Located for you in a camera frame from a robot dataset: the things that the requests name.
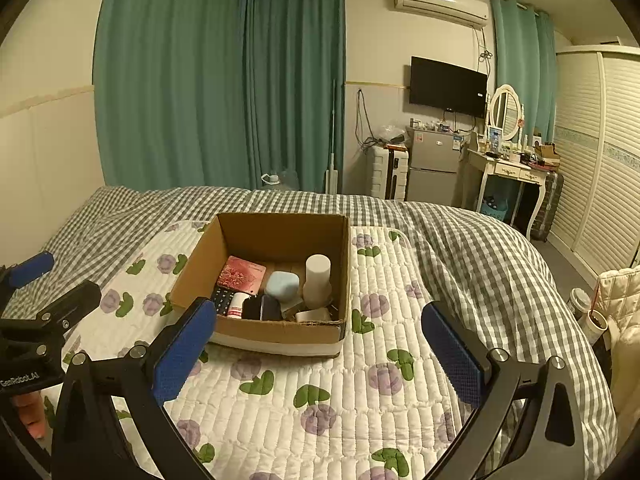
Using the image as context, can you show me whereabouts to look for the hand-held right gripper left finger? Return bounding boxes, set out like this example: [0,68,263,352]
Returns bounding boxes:
[50,296,218,480]

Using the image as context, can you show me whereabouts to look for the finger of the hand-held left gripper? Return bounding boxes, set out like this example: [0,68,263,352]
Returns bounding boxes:
[0,251,55,291]
[0,280,102,346]

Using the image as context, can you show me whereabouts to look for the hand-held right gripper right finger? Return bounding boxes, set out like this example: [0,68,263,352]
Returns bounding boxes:
[421,301,588,480]

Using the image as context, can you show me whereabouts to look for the red and white bottle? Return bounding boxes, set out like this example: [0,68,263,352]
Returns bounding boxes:
[227,291,251,320]

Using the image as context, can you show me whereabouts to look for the black case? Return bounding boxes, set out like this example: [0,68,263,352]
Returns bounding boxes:
[241,294,283,322]

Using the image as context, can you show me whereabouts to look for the brown cardboard box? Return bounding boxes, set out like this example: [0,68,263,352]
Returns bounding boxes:
[169,212,351,359]

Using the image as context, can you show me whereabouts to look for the red patterned wallet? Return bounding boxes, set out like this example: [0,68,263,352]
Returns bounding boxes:
[218,255,266,295]

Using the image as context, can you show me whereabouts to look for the light blue earbuds case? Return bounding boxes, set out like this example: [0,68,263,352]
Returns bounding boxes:
[265,271,301,301]

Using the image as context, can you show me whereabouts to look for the white charger adapter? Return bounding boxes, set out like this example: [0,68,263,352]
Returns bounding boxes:
[294,306,332,323]

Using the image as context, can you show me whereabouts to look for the white plastic bottle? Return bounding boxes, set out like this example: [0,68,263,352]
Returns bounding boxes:
[302,254,333,310]

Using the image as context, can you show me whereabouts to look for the person's left hand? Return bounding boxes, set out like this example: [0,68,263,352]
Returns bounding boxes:
[10,391,51,440]

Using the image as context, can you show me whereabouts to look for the grey checked duvet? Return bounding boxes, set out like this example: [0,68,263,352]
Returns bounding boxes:
[2,185,621,480]

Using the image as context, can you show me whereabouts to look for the floral quilted mat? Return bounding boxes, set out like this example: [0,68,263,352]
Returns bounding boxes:
[45,220,501,480]

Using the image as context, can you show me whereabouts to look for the white cup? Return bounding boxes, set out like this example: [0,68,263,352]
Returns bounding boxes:
[582,309,610,345]
[566,287,592,316]

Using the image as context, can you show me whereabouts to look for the blue basket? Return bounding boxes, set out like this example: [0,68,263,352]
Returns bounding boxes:
[479,194,510,221]

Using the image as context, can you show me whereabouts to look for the cream quilted jacket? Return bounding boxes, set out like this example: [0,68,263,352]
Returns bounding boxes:
[592,266,640,426]

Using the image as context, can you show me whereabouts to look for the grey suitcase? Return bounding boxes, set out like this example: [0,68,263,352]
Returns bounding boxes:
[530,170,565,242]

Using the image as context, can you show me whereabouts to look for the silver fridge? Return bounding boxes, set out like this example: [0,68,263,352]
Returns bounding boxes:
[406,127,463,204]

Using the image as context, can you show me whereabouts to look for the white dressing table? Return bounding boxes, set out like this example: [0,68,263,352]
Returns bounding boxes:
[465,146,546,241]

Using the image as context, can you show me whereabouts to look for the white suitcase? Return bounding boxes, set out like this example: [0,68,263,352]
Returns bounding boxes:
[370,145,410,201]

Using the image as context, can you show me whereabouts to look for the clear water jug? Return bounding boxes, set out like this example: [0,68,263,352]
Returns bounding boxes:
[260,167,300,192]

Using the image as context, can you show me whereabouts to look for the clear plastic bag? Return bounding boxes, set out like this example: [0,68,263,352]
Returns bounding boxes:
[377,124,407,145]

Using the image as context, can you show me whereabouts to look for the white slatted wardrobe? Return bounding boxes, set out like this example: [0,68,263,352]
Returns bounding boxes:
[550,45,640,281]

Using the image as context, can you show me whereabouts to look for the wide green curtain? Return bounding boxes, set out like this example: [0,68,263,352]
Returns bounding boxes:
[92,0,251,192]

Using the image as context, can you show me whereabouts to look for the oval vanity mirror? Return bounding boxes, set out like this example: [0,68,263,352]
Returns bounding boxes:
[486,84,526,142]

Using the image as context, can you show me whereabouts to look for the white mop pole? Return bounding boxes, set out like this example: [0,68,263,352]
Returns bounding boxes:
[325,79,341,195]

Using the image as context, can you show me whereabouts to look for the green corner curtain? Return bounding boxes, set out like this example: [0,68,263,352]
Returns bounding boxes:
[241,0,347,193]

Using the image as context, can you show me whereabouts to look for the narrow green curtain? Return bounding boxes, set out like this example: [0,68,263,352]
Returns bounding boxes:
[490,0,558,143]

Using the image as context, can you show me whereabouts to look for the white air conditioner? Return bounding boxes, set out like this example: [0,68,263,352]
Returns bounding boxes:
[392,0,490,29]

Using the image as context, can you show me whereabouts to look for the black wall cables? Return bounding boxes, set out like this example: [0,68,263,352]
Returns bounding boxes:
[355,89,381,151]

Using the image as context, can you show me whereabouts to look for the black wall television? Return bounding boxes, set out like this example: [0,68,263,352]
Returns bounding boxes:
[409,56,488,119]

